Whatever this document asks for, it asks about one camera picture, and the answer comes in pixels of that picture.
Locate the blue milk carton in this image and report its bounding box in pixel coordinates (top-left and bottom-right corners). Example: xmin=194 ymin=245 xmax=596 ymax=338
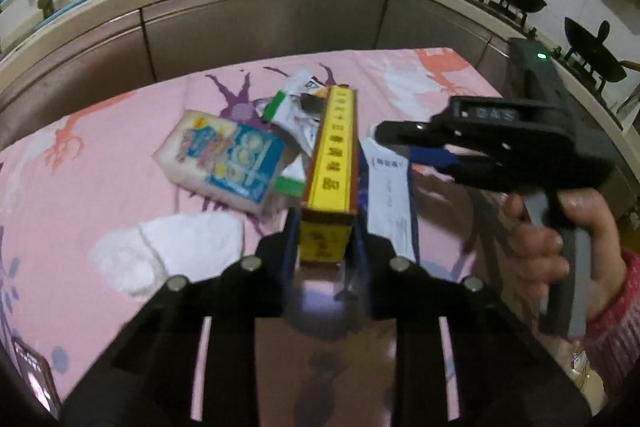
xmin=360 ymin=138 xmax=419 ymax=262

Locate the blue white tissue pack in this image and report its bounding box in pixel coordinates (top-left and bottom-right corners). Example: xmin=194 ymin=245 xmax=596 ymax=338
xmin=153 ymin=110 xmax=285 ymax=215

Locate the black smartphone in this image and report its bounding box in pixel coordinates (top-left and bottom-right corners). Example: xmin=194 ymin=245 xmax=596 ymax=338
xmin=12 ymin=336 xmax=61 ymax=419

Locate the pink floral tablecloth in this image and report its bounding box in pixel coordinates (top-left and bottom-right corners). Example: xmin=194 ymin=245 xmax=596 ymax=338
xmin=1 ymin=49 xmax=496 ymax=426

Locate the black frying pan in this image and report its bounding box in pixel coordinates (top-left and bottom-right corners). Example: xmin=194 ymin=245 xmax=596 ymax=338
xmin=564 ymin=17 xmax=639 ymax=83

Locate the person right hand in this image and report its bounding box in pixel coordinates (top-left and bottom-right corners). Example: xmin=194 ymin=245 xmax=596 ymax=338
xmin=503 ymin=188 xmax=627 ymax=320

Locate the white green torn packet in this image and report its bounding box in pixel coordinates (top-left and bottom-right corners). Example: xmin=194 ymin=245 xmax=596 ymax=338
xmin=262 ymin=68 xmax=329 ymax=157

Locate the gas stove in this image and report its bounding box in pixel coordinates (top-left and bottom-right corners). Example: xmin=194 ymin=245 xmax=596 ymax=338
xmin=464 ymin=0 xmax=623 ymax=129

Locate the white tissue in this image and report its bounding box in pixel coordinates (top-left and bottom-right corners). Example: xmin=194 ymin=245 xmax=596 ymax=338
xmin=88 ymin=212 xmax=244 ymax=299

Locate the yellow long box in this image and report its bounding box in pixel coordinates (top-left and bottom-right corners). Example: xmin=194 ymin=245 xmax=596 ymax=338
xmin=298 ymin=86 xmax=359 ymax=265

